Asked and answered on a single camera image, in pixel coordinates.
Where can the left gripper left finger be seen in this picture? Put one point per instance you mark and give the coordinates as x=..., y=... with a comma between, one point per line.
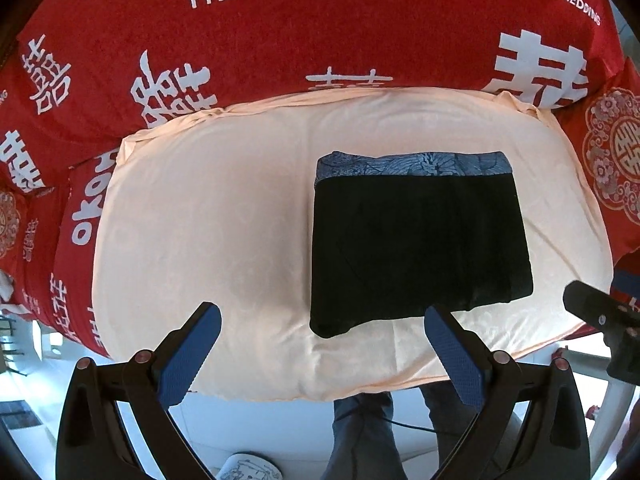
x=92, y=440

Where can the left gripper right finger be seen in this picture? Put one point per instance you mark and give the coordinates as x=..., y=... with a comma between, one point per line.
x=553, y=441

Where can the black pants with blue trim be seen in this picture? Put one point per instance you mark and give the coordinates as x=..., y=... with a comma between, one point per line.
x=395, y=234

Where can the dark floor mat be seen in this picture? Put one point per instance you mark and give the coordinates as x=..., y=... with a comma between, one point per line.
x=18, y=415

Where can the white printed slipper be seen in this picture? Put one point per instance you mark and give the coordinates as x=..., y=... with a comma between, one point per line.
x=244, y=466

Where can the person's legs in dark jeans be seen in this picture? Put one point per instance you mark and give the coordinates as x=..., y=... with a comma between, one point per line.
x=364, y=445

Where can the red embroidered cushion right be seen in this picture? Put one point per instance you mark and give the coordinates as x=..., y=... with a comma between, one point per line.
x=604, y=130

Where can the red embroidered cushion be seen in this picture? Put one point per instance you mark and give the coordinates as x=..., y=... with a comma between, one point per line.
x=604, y=130
x=13, y=218

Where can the red embroidered cushion left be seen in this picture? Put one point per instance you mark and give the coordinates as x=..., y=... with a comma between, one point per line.
x=13, y=218

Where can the red sofa cover with characters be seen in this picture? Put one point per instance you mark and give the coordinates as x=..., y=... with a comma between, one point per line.
x=78, y=76

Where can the white metal rack frame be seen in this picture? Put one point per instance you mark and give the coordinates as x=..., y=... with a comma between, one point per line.
x=614, y=407

